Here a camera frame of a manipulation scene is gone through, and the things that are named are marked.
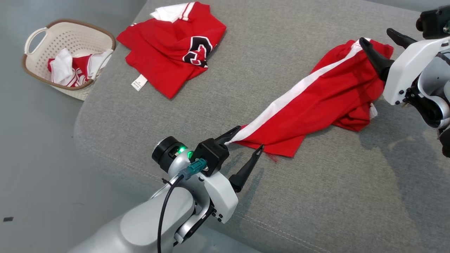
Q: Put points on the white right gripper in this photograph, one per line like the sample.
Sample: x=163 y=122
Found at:
x=404 y=70

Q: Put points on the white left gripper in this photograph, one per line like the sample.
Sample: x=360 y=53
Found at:
x=223 y=200

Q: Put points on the red shorts with white stripe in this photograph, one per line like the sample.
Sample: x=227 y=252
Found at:
x=316 y=105

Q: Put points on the red number 23 jersey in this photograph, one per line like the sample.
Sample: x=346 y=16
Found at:
x=161 y=52

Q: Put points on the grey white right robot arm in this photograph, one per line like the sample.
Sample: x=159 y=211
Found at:
x=434 y=80

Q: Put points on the red and white crumpled garment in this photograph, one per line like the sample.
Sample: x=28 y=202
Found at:
x=63 y=68

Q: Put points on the cream plastic laundry basket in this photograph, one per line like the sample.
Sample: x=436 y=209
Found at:
x=70 y=35

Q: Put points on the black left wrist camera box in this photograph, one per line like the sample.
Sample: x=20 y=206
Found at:
x=211 y=154

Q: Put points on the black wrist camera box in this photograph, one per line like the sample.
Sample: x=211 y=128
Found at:
x=434 y=23
x=211 y=154

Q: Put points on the teal left camera connector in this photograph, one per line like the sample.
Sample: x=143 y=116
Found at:
x=195 y=167

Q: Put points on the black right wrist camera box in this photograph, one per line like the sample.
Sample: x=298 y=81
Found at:
x=434 y=23

